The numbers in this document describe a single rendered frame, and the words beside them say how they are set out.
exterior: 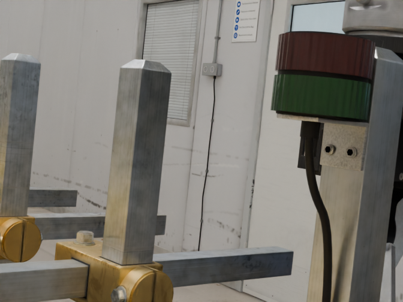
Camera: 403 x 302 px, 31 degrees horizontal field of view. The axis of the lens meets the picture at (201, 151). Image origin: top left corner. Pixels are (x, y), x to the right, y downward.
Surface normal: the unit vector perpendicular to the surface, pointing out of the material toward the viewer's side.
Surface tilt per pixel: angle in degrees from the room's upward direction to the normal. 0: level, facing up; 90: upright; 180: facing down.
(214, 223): 90
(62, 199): 90
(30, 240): 90
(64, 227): 90
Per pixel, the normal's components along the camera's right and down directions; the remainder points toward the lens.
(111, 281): -0.75, -0.04
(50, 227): 0.65, 0.11
